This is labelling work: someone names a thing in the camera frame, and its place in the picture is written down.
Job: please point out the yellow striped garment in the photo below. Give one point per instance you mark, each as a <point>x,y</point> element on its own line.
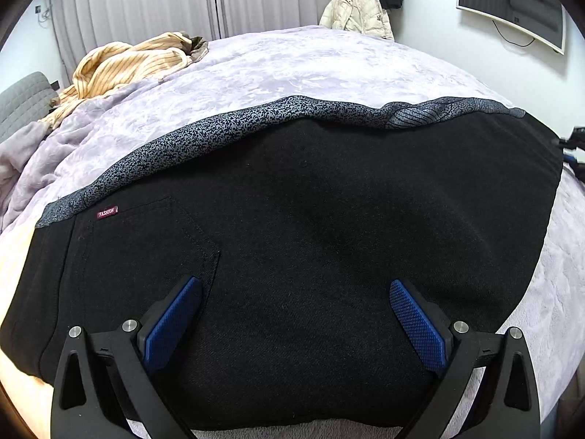
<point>123,61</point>

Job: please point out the wall socket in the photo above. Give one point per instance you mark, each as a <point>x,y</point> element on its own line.
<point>38,9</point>

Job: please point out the brown grey cloth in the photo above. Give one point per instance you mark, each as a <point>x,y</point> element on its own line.
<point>197,48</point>

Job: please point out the lavender fleece bed blanket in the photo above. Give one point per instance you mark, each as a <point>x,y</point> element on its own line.
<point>274,68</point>

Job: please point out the wall-mounted television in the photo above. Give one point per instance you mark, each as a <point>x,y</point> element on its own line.
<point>512,0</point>

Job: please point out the grey quilted headboard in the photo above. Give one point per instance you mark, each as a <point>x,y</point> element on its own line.
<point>23,100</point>

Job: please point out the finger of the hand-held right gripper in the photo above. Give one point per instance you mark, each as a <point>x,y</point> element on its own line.
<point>572,159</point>
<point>576,141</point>

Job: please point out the grey pleated curtains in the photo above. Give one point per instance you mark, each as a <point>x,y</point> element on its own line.
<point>137,4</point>

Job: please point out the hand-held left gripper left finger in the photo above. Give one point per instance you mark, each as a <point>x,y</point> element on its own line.
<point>171,324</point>

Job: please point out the crumpled grey fleece blanket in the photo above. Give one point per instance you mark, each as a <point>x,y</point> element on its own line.
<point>18,155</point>

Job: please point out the black pants with patterned waistband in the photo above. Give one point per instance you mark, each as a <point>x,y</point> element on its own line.
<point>297,238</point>

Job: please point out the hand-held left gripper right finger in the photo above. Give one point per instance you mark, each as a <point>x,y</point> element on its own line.
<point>418,324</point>

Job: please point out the cream puffer jacket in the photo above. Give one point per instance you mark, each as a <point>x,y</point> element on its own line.
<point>361,9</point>

